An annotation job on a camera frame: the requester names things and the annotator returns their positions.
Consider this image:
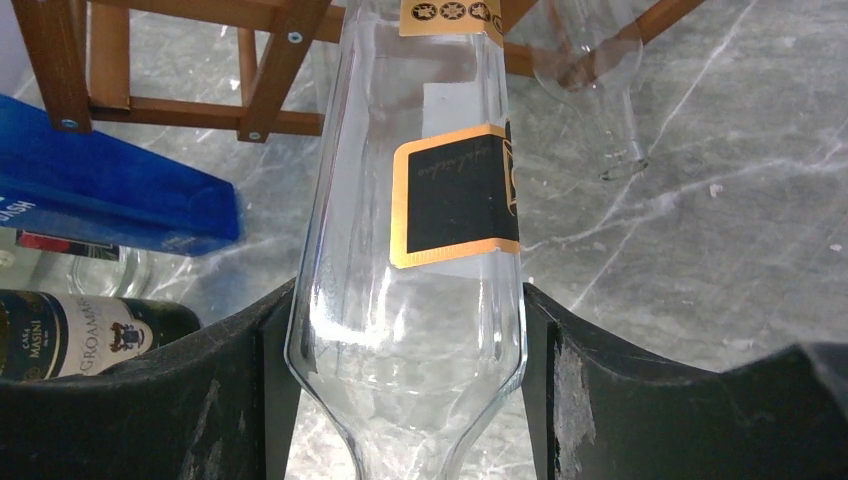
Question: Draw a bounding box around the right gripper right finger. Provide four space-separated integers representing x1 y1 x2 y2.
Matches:
522 285 847 479

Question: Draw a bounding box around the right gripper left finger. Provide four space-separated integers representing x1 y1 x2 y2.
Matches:
1 283 300 479

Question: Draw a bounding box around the clear square liquor bottle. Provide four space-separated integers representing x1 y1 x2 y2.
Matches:
285 1 527 479

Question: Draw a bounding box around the tall clear glass bottle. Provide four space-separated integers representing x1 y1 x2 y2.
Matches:
525 0 648 181

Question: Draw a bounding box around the dark green wine bottle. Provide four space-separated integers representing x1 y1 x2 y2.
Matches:
1 289 202 382

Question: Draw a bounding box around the blue square glass bottle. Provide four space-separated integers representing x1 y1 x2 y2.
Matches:
1 96 242 256

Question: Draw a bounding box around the brown wooden wine rack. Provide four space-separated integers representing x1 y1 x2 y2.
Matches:
11 0 707 144

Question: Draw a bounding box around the clear glass ashtray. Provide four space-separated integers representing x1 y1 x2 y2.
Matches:
67 247 152 298

